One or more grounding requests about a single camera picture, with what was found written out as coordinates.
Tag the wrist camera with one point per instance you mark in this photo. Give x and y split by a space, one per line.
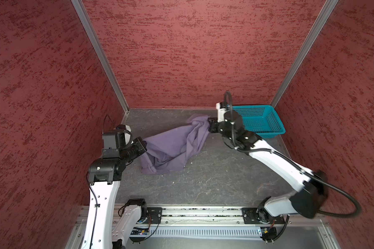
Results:
222 112
118 138

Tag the right aluminium corner post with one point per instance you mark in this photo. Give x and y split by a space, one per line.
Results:
310 39

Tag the aluminium corner post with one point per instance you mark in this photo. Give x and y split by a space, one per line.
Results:
310 39
94 40

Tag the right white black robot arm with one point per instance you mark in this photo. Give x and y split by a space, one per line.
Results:
308 193

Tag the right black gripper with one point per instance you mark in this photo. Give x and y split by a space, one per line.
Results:
212 124

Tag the teal plastic basket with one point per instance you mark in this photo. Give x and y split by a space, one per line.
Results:
261 119

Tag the aluminium front rail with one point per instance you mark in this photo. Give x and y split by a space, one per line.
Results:
225 216

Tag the white slotted cable duct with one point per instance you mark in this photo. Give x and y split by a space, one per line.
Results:
244 233

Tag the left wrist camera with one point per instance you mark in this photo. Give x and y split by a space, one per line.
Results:
118 138

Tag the purple trousers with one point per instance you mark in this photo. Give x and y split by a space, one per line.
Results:
170 151

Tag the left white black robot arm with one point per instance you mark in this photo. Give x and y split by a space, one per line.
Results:
104 176

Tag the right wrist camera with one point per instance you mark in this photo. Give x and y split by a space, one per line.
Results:
222 112

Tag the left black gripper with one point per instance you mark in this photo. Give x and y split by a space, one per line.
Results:
141 144

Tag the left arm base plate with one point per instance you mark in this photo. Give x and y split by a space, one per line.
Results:
154 215

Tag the small circuit board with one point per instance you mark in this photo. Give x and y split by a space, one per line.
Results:
268 234
140 231

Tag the left aluminium corner post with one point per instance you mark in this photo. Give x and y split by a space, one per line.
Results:
94 40

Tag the right small circuit board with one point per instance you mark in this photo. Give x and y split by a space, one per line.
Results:
268 234

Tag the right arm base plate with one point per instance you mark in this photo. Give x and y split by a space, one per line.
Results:
253 215

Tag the left small circuit board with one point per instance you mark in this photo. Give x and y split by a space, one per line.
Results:
140 231

